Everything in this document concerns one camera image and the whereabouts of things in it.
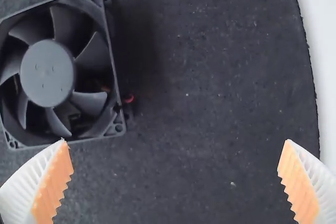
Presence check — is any black square fan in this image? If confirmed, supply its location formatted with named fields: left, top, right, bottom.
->
left=0, top=0, right=136, bottom=151

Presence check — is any black mat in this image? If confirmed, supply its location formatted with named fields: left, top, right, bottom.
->
left=0, top=0, right=321, bottom=224

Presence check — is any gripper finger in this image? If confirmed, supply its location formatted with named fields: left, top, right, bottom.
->
left=0, top=137, right=75, bottom=224
left=277, top=139, right=336, bottom=224

